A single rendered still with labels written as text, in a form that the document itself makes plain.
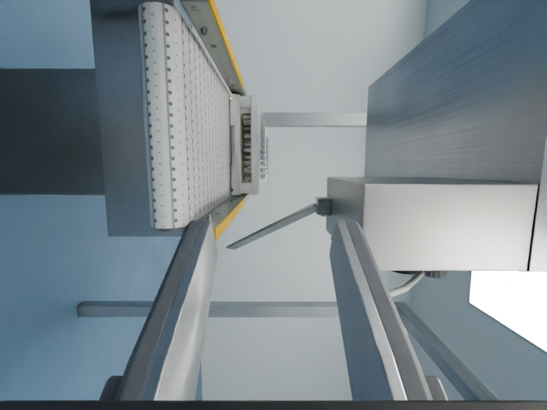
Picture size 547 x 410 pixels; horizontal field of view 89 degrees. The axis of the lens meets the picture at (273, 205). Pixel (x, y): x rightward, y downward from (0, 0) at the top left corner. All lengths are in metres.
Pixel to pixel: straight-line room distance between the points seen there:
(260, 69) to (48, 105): 3.45
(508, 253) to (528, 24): 0.27
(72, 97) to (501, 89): 0.62
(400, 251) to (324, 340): 4.05
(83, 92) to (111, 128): 0.16
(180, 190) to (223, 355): 4.21
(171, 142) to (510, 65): 0.44
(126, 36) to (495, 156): 0.50
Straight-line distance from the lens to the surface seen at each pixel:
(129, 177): 0.40
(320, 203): 0.50
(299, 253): 3.84
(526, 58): 0.48
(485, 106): 0.52
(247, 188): 0.71
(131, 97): 0.41
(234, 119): 0.72
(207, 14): 0.41
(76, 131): 0.56
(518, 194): 0.42
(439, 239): 0.38
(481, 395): 1.25
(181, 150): 0.36
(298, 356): 4.48
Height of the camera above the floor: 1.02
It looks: level
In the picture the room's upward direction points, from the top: 90 degrees clockwise
